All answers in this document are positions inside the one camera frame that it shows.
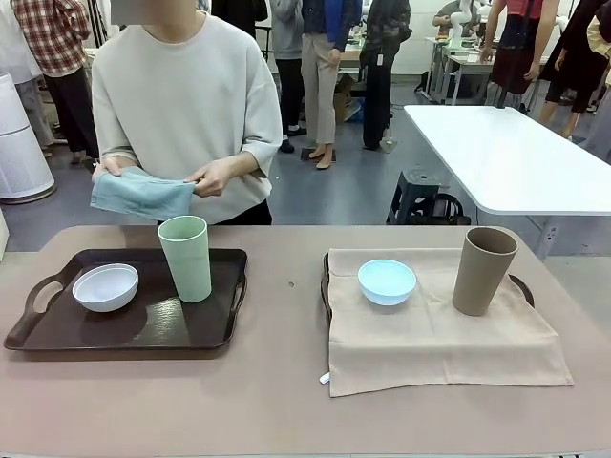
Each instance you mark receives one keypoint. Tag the person's left hand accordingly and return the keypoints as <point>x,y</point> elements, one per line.
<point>215,179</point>

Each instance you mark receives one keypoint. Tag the person's right hand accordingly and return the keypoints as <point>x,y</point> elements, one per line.
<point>109,166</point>

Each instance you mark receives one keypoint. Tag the teal cloth mat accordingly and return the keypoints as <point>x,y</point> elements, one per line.
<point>143,195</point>

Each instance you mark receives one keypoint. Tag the light green tall cup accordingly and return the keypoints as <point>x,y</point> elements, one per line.
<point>188,272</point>

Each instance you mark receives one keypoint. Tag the white bowl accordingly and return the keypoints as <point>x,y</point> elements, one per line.
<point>107,291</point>

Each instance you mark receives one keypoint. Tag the light blue bowl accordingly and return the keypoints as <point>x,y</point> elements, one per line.
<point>386,285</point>

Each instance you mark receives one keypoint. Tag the beige cloth mat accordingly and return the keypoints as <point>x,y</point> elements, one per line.
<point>429,348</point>

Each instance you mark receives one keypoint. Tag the brown tall cup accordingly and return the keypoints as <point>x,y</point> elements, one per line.
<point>482,281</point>

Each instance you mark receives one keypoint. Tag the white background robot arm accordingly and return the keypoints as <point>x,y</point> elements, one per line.
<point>460,21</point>

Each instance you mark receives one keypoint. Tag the person's left forearm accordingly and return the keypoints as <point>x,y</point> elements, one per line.
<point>241,164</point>

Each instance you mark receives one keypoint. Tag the person's right forearm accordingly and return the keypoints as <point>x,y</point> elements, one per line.
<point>125,160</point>

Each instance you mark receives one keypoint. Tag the dark brown serving tray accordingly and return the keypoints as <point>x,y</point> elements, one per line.
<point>324,291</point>
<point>119,329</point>

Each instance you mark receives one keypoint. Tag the person in white shirt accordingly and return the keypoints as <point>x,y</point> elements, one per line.
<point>186,90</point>

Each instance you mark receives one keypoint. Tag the white box edge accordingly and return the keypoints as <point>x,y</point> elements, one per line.
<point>3,234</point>

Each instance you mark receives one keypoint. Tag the person in red plaid shirt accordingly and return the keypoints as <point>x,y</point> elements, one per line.
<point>52,43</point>

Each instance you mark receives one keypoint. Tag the person in beige trousers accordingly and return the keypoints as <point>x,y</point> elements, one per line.
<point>321,81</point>

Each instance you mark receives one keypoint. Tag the cardboard box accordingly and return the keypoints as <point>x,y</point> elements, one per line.
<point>344,97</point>

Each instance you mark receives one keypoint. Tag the person in dark jacket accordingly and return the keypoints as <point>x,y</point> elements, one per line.
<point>382,71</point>

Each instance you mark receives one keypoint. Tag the dark plastic stool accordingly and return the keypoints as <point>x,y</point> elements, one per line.
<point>413,195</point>

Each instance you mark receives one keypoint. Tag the white rounded table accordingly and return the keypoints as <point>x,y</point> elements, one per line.
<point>515,152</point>

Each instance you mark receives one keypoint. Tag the person in maroon dress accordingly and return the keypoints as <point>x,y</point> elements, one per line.
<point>513,47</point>

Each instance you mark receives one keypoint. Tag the person in black dress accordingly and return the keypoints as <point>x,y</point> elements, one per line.
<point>570,52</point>

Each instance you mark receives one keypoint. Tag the person with yellow sleeve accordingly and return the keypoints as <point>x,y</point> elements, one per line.
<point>600,43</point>

